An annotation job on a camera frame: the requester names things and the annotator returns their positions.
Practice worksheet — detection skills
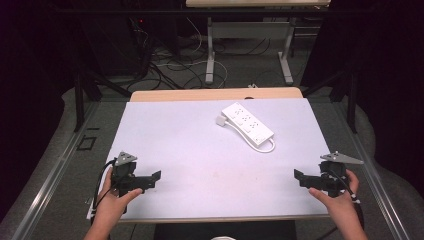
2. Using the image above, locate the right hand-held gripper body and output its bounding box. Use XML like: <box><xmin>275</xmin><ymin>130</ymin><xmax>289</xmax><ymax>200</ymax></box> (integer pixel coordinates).
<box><xmin>312</xmin><ymin>150</ymin><xmax>365</xmax><ymax>198</ymax></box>

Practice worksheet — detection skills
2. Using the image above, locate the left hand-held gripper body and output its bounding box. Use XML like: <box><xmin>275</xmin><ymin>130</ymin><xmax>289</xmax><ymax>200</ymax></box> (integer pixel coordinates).
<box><xmin>110</xmin><ymin>151</ymin><xmax>150</xmax><ymax>198</ymax></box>

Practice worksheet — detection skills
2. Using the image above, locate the person's right hand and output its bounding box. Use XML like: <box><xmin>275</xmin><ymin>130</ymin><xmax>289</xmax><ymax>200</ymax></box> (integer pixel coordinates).
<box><xmin>307</xmin><ymin>168</ymin><xmax>361</xmax><ymax>231</ymax></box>

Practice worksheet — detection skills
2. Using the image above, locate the person's left hand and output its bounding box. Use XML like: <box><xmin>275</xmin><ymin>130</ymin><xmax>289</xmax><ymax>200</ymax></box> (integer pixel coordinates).
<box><xmin>91</xmin><ymin>166</ymin><xmax>144</xmax><ymax>231</ymax></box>

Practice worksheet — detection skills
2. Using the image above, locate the white table mat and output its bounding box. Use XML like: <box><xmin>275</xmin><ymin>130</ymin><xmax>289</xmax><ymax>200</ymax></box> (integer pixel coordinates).
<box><xmin>105</xmin><ymin>97</ymin><xmax>332</xmax><ymax>222</ymax></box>

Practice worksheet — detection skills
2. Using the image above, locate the white power strip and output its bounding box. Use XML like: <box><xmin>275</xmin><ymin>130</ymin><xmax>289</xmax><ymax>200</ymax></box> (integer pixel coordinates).
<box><xmin>221</xmin><ymin>101</ymin><xmax>275</xmax><ymax>146</ymax></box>

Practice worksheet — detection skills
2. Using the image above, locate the black metal stand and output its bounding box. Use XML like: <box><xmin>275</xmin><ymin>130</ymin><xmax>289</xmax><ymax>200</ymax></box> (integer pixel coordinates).
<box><xmin>300</xmin><ymin>68</ymin><xmax>360</xmax><ymax>135</ymax></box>
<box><xmin>73</xmin><ymin>68</ymin><xmax>133</xmax><ymax>133</ymax></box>

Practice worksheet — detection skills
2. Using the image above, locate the wooden table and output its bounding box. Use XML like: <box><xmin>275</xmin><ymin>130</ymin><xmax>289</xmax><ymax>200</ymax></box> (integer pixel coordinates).
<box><xmin>118</xmin><ymin>86</ymin><xmax>331</xmax><ymax>224</ymax></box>

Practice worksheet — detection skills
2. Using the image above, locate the dark computer tower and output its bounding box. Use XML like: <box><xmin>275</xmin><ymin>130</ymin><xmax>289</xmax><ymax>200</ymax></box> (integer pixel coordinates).
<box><xmin>128</xmin><ymin>14</ymin><xmax>154</xmax><ymax>79</ymax></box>

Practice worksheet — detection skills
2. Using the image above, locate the white desk with metal legs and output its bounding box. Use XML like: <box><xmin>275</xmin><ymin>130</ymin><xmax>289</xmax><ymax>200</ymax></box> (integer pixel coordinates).
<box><xmin>185</xmin><ymin>0</ymin><xmax>332</xmax><ymax>86</ymax></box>

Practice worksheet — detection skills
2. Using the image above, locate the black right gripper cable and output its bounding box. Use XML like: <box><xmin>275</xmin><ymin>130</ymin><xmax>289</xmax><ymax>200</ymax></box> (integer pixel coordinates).
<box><xmin>328</xmin><ymin>169</ymin><xmax>365</xmax><ymax>231</ymax></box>

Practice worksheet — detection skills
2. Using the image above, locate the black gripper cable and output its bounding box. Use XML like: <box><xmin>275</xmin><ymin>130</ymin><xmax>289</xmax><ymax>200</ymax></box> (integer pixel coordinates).
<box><xmin>91</xmin><ymin>158</ymin><xmax>118</xmax><ymax>214</ymax></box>
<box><xmin>328</xmin><ymin>169</ymin><xmax>365</xmax><ymax>231</ymax></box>

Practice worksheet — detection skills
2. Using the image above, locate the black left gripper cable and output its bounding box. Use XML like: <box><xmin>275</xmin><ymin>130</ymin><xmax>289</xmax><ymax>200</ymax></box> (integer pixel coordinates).
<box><xmin>91</xmin><ymin>158</ymin><xmax>118</xmax><ymax>214</ymax></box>

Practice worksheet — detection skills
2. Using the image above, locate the metal floor rail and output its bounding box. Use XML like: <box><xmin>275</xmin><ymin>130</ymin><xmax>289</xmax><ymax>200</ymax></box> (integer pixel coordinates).
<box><xmin>333</xmin><ymin>99</ymin><xmax>412</xmax><ymax>240</ymax></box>
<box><xmin>9</xmin><ymin>101</ymin><xmax>102</xmax><ymax>240</ymax></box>

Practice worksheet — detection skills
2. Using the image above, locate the white cable tag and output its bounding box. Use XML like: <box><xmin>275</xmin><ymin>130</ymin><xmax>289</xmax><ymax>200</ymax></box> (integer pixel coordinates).
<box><xmin>85</xmin><ymin>196</ymin><xmax>97</xmax><ymax>221</ymax></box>

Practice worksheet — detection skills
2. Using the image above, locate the white power strip cable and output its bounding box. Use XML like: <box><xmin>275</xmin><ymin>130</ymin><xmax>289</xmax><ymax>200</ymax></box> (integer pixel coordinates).
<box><xmin>223</xmin><ymin>120</ymin><xmax>277</xmax><ymax>154</ymax></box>

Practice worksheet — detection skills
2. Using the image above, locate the tangle of floor cables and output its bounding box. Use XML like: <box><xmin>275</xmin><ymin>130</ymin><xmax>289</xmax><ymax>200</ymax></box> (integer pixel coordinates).
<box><xmin>126</xmin><ymin>16</ymin><xmax>273</xmax><ymax>92</ymax></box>

